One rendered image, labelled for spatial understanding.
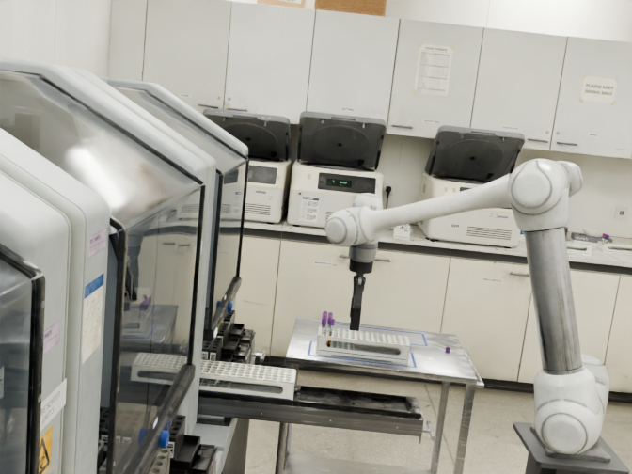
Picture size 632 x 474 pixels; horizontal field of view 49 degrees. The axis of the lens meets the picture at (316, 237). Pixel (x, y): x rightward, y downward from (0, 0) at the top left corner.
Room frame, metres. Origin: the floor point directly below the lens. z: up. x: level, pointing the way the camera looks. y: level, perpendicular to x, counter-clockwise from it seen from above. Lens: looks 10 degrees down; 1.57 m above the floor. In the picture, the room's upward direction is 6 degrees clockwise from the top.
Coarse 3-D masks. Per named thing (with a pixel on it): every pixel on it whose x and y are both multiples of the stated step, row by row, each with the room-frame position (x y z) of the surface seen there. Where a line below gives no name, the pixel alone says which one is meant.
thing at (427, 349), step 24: (312, 336) 2.30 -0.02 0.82; (408, 336) 2.42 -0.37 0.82; (432, 336) 2.45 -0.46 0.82; (456, 336) 2.48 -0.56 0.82; (288, 360) 2.07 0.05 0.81; (312, 360) 2.07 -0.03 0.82; (336, 360) 2.08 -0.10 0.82; (360, 360) 2.11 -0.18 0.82; (408, 360) 2.15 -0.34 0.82; (432, 360) 2.18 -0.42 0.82; (456, 360) 2.20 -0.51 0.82; (480, 384) 2.11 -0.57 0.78; (288, 432) 2.49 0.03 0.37; (288, 456) 2.47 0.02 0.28; (312, 456) 2.49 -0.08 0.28; (432, 456) 2.49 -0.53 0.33; (456, 456) 2.06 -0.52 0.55
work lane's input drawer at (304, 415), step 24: (216, 408) 1.74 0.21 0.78; (240, 408) 1.74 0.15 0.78; (264, 408) 1.74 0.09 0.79; (288, 408) 1.74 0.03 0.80; (312, 408) 1.74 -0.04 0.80; (336, 408) 1.75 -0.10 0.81; (360, 408) 1.75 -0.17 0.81; (384, 408) 1.79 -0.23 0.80; (408, 408) 1.79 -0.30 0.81; (384, 432) 1.74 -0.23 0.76; (408, 432) 1.74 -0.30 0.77; (432, 432) 1.78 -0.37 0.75
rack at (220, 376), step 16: (208, 368) 1.79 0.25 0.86; (224, 368) 1.81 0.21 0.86; (240, 368) 1.83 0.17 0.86; (256, 368) 1.83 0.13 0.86; (272, 368) 1.84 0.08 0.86; (208, 384) 1.77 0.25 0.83; (224, 384) 1.79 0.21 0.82; (240, 384) 1.84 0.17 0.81; (256, 384) 1.85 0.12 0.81; (272, 384) 1.75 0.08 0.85; (288, 384) 1.75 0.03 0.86
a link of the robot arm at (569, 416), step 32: (544, 160) 1.79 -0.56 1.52; (512, 192) 1.73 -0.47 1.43; (544, 192) 1.69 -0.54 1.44; (544, 224) 1.73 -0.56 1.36; (544, 256) 1.74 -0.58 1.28; (544, 288) 1.73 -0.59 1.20; (544, 320) 1.73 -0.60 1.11; (576, 320) 1.74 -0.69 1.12; (544, 352) 1.73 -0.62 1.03; (576, 352) 1.71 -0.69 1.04; (544, 384) 1.70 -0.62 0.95; (576, 384) 1.67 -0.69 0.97; (544, 416) 1.65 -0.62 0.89; (576, 416) 1.62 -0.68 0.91; (576, 448) 1.61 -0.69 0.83
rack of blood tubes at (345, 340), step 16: (320, 336) 2.13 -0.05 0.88; (336, 336) 2.15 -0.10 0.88; (352, 336) 2.16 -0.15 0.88; (368, 336) 2.18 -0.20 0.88; (384, 336) 2.19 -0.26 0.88; (400, 336) 2.21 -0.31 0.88; (320, 352) 2.13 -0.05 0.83; (352, 352) 2.12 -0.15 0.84; (368, 352) 2.12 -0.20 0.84; (384, 352) 2.20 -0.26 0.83; (400, 352) 2.22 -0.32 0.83
